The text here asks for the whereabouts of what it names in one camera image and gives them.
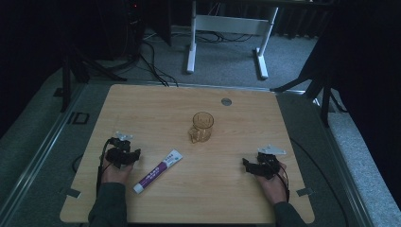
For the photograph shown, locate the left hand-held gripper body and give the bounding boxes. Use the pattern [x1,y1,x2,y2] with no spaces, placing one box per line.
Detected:
[105,131,137,169]

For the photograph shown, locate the thin black floor cable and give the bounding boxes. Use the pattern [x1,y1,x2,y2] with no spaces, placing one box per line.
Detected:
[71,153,85,174]
[289,137,350,227]

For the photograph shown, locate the metal floor rail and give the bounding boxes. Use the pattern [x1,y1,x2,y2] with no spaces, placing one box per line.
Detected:
[0,82,88,219]
[310,96,375,227]

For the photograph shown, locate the dark computer tower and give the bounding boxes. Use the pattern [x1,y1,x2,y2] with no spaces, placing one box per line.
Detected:
[123,0,147,61]

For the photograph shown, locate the person's left hand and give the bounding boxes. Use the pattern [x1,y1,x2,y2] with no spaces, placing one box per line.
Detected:
[100,158,135,185]

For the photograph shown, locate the white desk frame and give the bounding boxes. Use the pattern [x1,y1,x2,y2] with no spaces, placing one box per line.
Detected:
[186,0,280,80]

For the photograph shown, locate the amber transparent cup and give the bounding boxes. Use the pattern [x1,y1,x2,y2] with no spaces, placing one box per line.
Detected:
[188,111,216,145]

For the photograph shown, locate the black floor cables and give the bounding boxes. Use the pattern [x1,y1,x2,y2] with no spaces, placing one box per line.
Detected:
[137,29,253,88]

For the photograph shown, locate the grey tape strip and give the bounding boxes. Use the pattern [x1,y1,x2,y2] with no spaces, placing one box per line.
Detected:
[295,187,315,198]
[59,186,82,200]

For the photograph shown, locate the black tripod stand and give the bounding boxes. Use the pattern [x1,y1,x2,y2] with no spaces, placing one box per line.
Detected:
[270,37,348,128]
[52,44,128,114]

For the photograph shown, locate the person's right hand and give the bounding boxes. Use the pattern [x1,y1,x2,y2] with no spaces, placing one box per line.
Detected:
[254,162,288,205]

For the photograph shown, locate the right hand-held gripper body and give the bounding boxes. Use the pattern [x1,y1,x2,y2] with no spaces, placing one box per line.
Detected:
[253,144,288,181]

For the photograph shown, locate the red black gripper wires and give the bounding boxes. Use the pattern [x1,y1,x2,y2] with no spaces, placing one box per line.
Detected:
[273,160,290,203]

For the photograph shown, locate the white purple toothpaste tube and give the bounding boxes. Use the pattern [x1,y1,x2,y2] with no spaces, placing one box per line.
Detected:
[132,148,184,195]

